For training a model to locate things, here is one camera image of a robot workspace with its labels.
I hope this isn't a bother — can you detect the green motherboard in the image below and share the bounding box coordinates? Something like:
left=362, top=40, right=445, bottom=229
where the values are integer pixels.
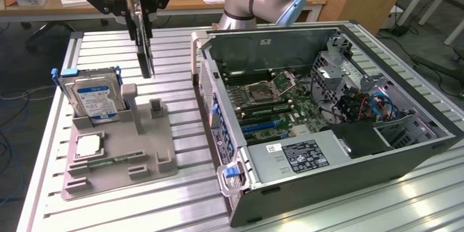
left=218, top=63, right=329, bottom=142

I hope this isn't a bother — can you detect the graphics card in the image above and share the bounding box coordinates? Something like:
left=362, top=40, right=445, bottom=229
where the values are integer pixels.
left=121, top=0, right=155, bottom=79

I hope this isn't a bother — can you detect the grey power supply unit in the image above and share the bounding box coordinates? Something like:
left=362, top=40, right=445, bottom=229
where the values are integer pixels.
left=246, top=130, right=354, bottom=184

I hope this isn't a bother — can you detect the green RAM stick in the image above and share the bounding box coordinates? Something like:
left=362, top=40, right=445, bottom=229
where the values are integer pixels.
left=86, top=154, right=133, bottom=168

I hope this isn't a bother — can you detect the blue expansion slot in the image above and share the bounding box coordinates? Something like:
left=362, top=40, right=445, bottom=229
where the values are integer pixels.
left=241, top=121, right=282, bottom=133

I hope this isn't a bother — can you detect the blue floor cable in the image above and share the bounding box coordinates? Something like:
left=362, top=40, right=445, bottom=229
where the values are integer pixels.
left=0, top=98, right=31, bottom=205

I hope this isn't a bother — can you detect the tall metal drive cage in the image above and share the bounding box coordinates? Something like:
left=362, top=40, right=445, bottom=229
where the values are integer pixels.
left=310, top=36, right=366, bottom=103

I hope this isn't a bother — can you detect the white floor appliance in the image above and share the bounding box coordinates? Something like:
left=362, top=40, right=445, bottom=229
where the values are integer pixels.
left=383, top=5, right=405, bottom=30

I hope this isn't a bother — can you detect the grey parts rack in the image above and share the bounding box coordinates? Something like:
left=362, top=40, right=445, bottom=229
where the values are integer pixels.
left=59, top=82, right=178, bottom=202

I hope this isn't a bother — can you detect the hard disk with blue caddy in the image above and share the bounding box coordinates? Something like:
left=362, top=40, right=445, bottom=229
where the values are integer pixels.
left=51, top=65, right=126, bottom=124

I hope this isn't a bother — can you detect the black office chair base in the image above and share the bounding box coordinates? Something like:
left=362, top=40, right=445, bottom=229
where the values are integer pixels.
left=21, top=18, right=109, bottom=52

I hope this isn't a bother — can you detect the metal socket cover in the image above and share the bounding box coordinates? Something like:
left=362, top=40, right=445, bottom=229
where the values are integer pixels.
left=269, top=69, right=295, bottom=93

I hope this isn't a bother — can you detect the silver chipset heatsink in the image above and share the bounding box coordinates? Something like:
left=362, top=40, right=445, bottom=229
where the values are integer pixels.
left=289, top=126, right=311, bottom=136

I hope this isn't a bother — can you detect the low metal disk bay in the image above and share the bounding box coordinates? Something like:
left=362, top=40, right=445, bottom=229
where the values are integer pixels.
left=371, top=112, right=435, bottom=149

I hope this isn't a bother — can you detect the black stand base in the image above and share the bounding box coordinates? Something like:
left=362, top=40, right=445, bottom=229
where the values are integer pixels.
left=410, top=52, right=464, bottom=74

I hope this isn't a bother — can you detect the silver CPU chip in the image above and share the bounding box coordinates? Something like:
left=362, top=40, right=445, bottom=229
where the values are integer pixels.
left=75, top=135, right=102, bottom=158

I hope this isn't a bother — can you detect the CPU socket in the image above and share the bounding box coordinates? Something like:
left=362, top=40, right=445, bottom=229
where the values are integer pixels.
left=245, top=81, right=275, bottom=101

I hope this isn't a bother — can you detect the black open PC case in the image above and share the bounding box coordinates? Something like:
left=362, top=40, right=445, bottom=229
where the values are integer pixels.
left=190, top=19, right=464, bottom=229

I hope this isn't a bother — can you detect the blue wire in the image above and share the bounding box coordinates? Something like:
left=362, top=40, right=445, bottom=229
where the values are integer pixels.
left=369, top=92, right=399, bottom=120

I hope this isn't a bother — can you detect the RAM stick with white label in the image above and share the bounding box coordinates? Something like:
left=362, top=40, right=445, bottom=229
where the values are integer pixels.
left=241, top=101, right=293, bottom=113

